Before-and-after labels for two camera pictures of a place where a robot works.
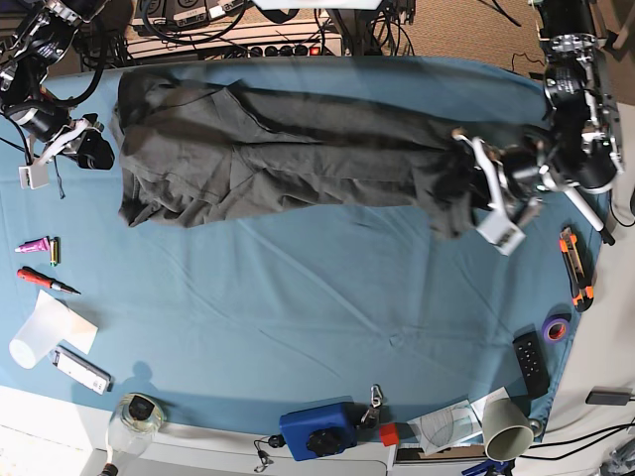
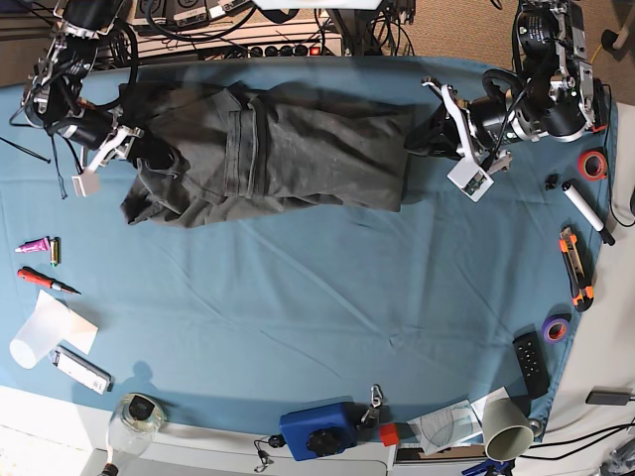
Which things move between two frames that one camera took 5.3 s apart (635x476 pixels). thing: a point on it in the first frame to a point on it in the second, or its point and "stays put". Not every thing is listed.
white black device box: (86, 373) stays put
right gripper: (42, 119) to (90, 130)
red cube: (389, 434) stays put
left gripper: (522, 172) to (490, 122)
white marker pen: (589, 214) stays put
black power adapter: (609, 395) stays put
